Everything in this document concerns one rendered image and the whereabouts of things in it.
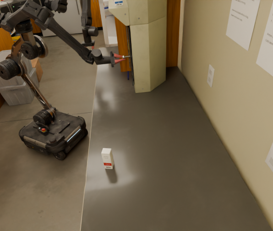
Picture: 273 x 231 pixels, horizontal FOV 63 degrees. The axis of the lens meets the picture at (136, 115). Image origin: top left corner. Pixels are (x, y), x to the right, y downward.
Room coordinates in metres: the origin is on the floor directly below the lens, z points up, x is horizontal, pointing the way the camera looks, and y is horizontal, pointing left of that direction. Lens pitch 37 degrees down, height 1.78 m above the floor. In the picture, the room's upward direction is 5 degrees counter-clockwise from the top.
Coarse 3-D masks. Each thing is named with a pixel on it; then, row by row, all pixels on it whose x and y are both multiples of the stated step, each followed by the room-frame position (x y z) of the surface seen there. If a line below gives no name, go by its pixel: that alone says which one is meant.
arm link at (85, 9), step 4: (84, 0) 1.88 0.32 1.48; (88, 0) 1.88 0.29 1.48; (84, 4) 1.87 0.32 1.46; (88, 4) 1.87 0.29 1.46; (84, 8) 1.86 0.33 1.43; (88, 8) 1.86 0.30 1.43; (84, 12) 1.84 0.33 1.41; (88, 12) 1.84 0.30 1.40; (84, 16) 1.83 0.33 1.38; (88, 16) 1.84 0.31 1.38; (88, 20) 1.82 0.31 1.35; (88, 24) 1.82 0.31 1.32
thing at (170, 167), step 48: (96, 96) 1.38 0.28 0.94; (144, 96) 1.32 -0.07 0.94; (192, 96) 1.27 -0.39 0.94; (96, 144) 0.88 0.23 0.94; (144, 144) 0.85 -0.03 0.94; (192, 144) 0.82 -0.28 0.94; (96, 192) 0.58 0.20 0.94; (144, 192) 0.56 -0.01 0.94; (192, 192) 0.54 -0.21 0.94; (240, 192) 0.52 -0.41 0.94
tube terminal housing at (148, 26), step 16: (128, 0) 1.38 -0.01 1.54; (144, 0) 1.38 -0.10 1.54; (160, 0) 1.48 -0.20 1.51; (144, 16) 1.38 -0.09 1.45; (160, 16) 1.48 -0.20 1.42; (144, 32) 1.38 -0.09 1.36; (160, 32) 1.48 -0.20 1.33; (144, 48) 1.38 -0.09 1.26; (160, 48) 1.48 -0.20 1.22; (144, 64) 1.38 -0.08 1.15; (160, 64) 1.48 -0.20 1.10; (144, 80) 1.38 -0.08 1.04; (160, 80) 1.48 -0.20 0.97
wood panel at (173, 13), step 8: (168, 0) 1.76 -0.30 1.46; (176, 0) 1.76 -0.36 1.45; (168, 8) 1.76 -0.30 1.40; (176, 8) 1.76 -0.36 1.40; (168, 16) 1.76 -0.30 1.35; (176, 16) 1.76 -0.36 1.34; (120, 24) 1.74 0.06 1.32; (168, 24) 1.76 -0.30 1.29; (176, 24) 1.76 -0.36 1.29; (120, 32) 1.74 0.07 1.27; (168, 32) 1.76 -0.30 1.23; (176, 32) 1.76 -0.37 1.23; (120, 40) 1.74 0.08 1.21; (168, 40) 1.76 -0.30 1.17; (176, 40) 1.76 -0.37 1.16; (120, 48) 1.74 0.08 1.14; (168, 48) 1.76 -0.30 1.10; (176, 48) 1.76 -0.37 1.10; (168, 56) 1.76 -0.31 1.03; (176, 56) 1.76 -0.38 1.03; (120, 64) 1.74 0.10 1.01; (128, 64) 1.75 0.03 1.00; (168, 64) 1.76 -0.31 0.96; (176, 64) 1.76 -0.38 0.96
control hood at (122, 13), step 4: (112, 0) 1.62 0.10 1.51; (124, 0) 1.58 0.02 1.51; (112, 4) 1.50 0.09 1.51; (124, 4) 1.47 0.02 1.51; (112, 8) 1.38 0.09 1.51; (116, 8) 1.38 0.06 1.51; (120, 8) 1.38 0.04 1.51; (124, 8) 1.38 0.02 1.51; (128, 8) 1.38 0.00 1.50; (112, 12) 1.37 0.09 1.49; (116, 12) 1.37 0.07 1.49; (120, 12) 1.37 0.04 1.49; (124, 12) 1.38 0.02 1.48; (128, 12) 1.38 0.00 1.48; (116, 16) 1.37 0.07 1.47; (120, 16) 1.37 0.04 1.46; (124, 16) 1.37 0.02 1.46; (128, 16) 1.38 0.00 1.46; (120, 20) 1.37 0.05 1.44; (124, 20) 1.37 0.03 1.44; (128, 20) 1.38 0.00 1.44; (124, 24) 1.38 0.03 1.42; (128, 24) 1.38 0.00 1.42
